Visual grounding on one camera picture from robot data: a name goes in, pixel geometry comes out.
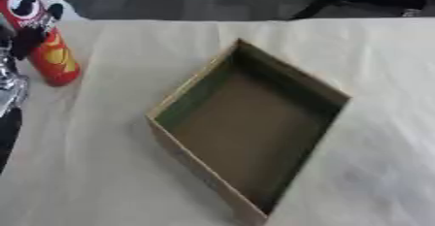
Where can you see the red chip can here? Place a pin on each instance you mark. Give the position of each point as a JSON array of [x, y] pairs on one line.
[[54, 61]]

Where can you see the tan cardboard box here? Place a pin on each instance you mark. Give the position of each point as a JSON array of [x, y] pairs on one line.
[[249, 123]]

